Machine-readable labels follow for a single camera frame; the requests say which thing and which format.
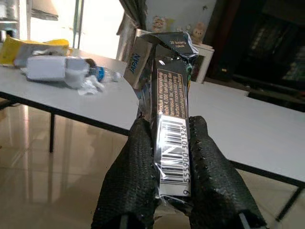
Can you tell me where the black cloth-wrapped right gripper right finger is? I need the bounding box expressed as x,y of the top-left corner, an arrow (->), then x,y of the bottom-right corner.
188,115 -> 267,229

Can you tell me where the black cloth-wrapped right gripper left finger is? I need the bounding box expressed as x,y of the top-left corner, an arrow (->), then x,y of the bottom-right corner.
91,117 -> 160,229

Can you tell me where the black cigarette pack with barcode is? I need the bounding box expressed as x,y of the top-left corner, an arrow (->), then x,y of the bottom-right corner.
123,29 -> 199,203

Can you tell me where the crumpled white tissue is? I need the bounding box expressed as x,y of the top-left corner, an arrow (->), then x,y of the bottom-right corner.
63,71 -> 106,96

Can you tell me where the clear bottle with blue cap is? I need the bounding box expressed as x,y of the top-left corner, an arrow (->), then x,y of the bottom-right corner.
83,58 -> 123,83

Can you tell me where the white cabinet with glass door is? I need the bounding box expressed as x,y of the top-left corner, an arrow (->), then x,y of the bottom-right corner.
190,42 -> 215,84

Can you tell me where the white cardboard box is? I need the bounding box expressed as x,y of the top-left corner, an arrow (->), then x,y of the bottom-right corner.
25,56 -> 88,83

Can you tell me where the dark wooden shelf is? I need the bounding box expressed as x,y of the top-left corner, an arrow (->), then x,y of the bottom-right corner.
204,0 -> 305,101

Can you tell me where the beige plush toy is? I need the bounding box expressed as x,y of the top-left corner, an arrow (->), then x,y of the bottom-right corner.
191,21 -> 207,45

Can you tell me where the yellow plastic bag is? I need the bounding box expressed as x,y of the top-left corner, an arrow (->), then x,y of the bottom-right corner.
0,35 -> 70,67

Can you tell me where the white table with black frame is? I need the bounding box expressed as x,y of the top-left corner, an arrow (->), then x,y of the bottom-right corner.
0,48 -> 141,153
185,81 -> 305,229

